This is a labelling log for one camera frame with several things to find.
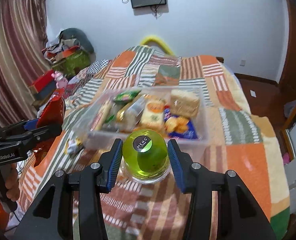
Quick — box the red box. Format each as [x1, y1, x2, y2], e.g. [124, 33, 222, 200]
[29, 70, 57, 94]

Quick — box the pale sandwich cake packet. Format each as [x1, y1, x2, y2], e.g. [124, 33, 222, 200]
[169, 89, 201, 118]

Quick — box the silver biscuit roll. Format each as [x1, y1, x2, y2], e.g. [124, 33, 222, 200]
[115, 107, 138, 130]

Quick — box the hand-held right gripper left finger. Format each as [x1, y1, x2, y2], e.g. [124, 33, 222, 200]
[13, 138, 124, 240]

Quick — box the person's left hand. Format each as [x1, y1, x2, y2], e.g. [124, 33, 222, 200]
[4, 164, 21, 201]

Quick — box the blue snack packet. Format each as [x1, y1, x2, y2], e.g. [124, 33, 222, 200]
[163, 107, 198, 140]

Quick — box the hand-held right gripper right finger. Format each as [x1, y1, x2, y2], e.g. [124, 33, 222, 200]
[167, 139, 279, 240]

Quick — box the green jelly cup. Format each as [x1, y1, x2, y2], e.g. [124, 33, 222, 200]
[120, 128, 171, 184]

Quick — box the grey pillow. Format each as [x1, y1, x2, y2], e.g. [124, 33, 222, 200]
[60, 27, 96, 53]

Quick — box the green snack packet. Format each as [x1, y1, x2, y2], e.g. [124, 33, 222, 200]
[113, 89, 142, 104]

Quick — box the striped curtain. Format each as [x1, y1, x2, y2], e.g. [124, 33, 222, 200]
[0, 0, 53, 128]

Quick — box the red snack packet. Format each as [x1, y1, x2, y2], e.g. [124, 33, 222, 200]
[32, 89, 66, 168]

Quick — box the patterned quilt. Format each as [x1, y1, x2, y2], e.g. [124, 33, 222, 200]
[60, 74, 98, 100]

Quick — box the pink plush toy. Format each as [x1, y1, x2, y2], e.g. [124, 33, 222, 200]
[52, 70, 68, 88]

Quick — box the yellow foam tube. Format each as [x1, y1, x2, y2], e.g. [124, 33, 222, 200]
[140, 35, 174, 55]

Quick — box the striped patchwork blanket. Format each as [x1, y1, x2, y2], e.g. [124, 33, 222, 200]
[18, 45, 291, 240]

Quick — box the long biscuit stick packet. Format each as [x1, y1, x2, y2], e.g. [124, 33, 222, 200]
[90, 100, 113, 132]

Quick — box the small crumpled wrapper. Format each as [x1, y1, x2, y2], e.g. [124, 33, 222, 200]
[65, 136, 85, 155]

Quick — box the clear plastic container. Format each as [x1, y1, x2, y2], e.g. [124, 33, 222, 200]
[72, 86, 210, 153]

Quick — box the checkered cloth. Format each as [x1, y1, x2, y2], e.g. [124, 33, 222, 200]
[85, 59, 113, 75]

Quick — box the orange-edged cracker packet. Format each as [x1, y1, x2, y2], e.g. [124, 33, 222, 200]
[139, 99, 166, 130]

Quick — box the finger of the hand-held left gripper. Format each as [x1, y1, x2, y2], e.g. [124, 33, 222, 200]
[0, 119, 42, 137]
[0, 125, 63, 151]

